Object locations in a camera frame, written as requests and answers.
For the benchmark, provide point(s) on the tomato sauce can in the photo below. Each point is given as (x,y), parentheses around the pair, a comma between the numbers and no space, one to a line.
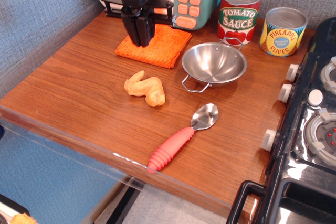
(237,20)

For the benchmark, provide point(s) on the toy chicken wing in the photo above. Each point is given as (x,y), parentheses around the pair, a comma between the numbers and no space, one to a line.
(150,88)

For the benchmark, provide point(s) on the orange red cloth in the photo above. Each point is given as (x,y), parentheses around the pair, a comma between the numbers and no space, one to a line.
(163,50)

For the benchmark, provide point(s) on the orange object at bottom left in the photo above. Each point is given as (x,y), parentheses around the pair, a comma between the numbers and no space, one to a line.
(23,219)

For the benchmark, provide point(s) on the pineapple slices can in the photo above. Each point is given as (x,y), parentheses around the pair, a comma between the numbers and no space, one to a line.
(283,31)

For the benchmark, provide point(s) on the spoon with red handle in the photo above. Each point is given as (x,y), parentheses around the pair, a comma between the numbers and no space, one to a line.
(204,118)

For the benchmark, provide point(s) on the clear acrylic table guard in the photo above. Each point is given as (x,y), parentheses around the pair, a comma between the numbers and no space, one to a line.
(182,187)

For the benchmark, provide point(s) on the small steel bowl with handles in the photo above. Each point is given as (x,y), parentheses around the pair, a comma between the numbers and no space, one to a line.
(213,64)

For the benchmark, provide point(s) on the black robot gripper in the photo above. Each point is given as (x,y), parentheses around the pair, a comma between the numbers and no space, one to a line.
(141,27)

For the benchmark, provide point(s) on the black toy stove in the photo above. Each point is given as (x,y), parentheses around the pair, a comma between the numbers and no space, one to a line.
(300,175)

